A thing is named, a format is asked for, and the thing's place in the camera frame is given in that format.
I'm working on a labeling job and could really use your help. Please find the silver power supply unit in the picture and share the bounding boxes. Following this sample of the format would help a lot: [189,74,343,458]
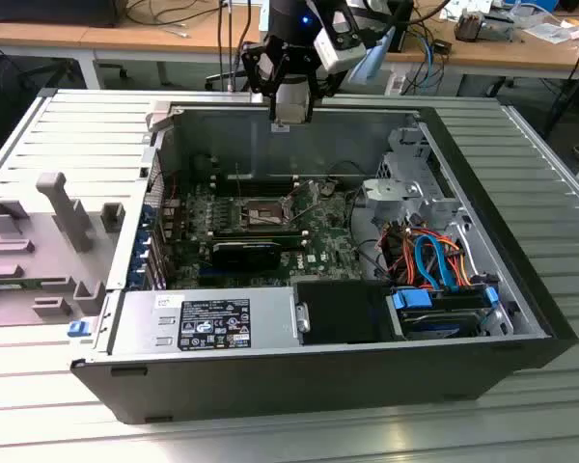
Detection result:
[106,286,304,357]

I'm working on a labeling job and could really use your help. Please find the blue network cable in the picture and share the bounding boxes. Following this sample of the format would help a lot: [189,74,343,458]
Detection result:
[417,28,448,93]

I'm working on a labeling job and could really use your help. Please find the blue data wire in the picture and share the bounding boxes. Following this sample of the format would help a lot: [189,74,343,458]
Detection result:
[413,232,460,293]

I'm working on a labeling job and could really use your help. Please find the black PC case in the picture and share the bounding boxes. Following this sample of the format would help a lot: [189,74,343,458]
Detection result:
[69,98,579,425]

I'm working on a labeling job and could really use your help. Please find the copper heat sink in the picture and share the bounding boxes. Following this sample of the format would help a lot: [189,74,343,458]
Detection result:
[453,12,486,43]

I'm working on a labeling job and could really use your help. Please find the black stand leg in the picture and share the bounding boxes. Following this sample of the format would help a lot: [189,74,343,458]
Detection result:
[541,36,579,141]

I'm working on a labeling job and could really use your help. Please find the wooden desk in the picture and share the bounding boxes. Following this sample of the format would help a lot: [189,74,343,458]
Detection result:
[0,7,264,91]
[384,12,579,97]

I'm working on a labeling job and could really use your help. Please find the white power strip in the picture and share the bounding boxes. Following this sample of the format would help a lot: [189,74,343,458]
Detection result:
[384,70,408,95]

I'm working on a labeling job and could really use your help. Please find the metal socket cover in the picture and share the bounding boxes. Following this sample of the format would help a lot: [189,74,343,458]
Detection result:
[282,178,320,221]

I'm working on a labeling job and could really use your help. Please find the silver metal latch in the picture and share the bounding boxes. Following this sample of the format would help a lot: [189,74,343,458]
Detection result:
[293,301,313,335]

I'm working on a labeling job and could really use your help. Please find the black RAM slot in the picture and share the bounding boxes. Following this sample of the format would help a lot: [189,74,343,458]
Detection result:
[210,172,300,184]
[210,181,300,195]

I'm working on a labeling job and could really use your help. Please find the silver CPU plate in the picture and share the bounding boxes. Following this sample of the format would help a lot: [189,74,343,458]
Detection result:
[275,84,313,124]

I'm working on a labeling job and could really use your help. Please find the clear plastic bag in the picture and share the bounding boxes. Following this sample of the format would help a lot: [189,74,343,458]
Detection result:
[521,16,579,47]

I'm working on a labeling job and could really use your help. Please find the green RAM stick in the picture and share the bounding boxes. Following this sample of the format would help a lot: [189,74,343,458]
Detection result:
[0,277,44,292]

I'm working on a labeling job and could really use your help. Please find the hard disk blue carrier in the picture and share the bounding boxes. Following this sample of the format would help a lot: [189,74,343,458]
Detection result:
[385,284,501,341]

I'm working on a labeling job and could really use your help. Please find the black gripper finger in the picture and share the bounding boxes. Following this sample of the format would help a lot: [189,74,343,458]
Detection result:
[240,41,279,123]
[307,47,342,124]

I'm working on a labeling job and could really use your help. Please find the black upright box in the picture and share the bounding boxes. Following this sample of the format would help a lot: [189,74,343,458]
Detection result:
[386,0,415,54]

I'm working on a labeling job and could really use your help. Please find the black chair base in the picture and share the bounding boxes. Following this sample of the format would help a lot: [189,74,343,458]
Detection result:
[204,61,253,94]

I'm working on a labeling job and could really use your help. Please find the silver metal drive cage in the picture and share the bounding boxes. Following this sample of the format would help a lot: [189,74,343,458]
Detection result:
[360,125,473,233]

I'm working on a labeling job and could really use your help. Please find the grey metal device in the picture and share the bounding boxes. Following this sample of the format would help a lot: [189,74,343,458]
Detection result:
[482,13,517,43]

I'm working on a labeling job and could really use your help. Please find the white paper box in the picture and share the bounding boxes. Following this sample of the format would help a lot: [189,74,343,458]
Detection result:
[441,0,494,21]

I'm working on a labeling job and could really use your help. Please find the pale blue teach pendant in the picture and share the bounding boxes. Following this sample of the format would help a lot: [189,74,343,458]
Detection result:
[346,24,398,87]

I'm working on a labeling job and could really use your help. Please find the black equipment box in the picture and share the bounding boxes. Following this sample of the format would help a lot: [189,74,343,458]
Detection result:
[0,0,126,29]

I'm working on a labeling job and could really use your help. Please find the orange wire bundle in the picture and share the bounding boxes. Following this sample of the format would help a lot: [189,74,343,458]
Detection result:
[384,226,417,286]
[438,233,475,289]

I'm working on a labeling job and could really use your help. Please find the blue card retainer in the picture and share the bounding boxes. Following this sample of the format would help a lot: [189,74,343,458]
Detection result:
[128,203,156,291]

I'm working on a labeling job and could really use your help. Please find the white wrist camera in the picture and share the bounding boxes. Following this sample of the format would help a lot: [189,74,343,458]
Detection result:
[313,8,368,74]

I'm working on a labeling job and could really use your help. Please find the grey parts rack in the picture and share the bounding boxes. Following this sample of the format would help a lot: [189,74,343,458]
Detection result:
[0,171,127,330]

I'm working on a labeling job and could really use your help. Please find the green motherboard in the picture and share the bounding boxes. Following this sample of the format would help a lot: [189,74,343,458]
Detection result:
[159,177,369,291]

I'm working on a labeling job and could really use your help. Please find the CPU socket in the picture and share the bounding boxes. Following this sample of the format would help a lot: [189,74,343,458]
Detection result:
[239,193,293,232]

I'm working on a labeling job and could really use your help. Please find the black graphics card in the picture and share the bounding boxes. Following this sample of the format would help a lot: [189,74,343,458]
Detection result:
[210,240,282,274]

